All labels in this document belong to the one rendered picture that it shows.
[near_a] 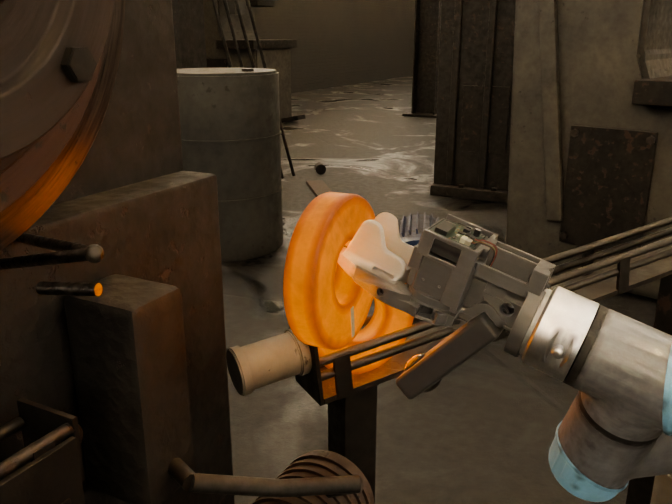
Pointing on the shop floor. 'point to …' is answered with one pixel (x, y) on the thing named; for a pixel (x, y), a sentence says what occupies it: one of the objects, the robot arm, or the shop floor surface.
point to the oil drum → (236, 152)
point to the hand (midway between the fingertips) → (336, 251)
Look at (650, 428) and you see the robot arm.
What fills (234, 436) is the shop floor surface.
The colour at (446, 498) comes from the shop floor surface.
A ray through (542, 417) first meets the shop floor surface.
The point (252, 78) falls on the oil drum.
